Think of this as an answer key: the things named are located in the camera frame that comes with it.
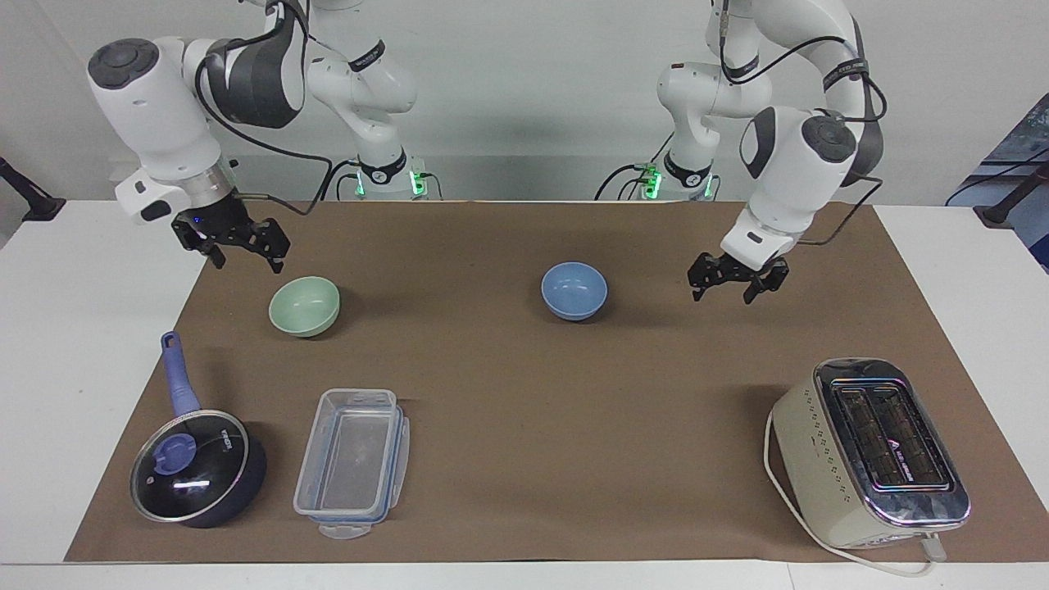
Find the blue bowl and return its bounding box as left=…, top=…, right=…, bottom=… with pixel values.
left=541, top=261, right=609, bottom=322

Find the glass lid with blue knob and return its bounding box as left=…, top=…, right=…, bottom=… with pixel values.
left=129, top=410, right=250, bottom=524

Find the black cable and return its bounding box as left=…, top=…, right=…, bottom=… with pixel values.
left=318, top=160, right=363, bottom=203
left=594, top=162, right=656, bottom=202
left=792, top=175, right=885, bottom=247
left=716, top=0, right=889, bottom=124
left=193, top=45, right=338, bottom=219

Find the black stand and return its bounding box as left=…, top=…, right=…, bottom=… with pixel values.
left=0, top=156, right=67, bottom=223
left=973, top=168, right=1049, bottom=229

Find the white toaster cable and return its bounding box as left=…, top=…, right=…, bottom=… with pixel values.
left=763, top=410, right=949, bottom=579

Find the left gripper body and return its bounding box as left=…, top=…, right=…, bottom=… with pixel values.
left=720, top=254, right=783, bottom=283

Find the dark blue saucepan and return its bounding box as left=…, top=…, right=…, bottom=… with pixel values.
left=135, top=331, right=269, bottom=529

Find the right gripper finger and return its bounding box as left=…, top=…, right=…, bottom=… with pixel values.
left=174, top=233, right=228, bottom=270
left=239, top=216, right=292, bottom=275

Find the cream toaster with chrome top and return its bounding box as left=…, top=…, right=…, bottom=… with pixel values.
left=770, top=357, right=973, bottom=551

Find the clear plastic container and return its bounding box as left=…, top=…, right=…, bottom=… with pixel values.
left=293, top=388, right=411, bottom=541

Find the green bowl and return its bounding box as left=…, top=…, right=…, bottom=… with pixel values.
left=269, top=276, right=341, bottom=338

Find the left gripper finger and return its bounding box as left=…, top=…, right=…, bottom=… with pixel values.
left=687, top=252, right=730, bottom=303
left=742, top=257, right=791, bottom=306

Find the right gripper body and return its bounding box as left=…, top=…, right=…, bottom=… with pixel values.
left=171, top=197, right=251, bottom=248

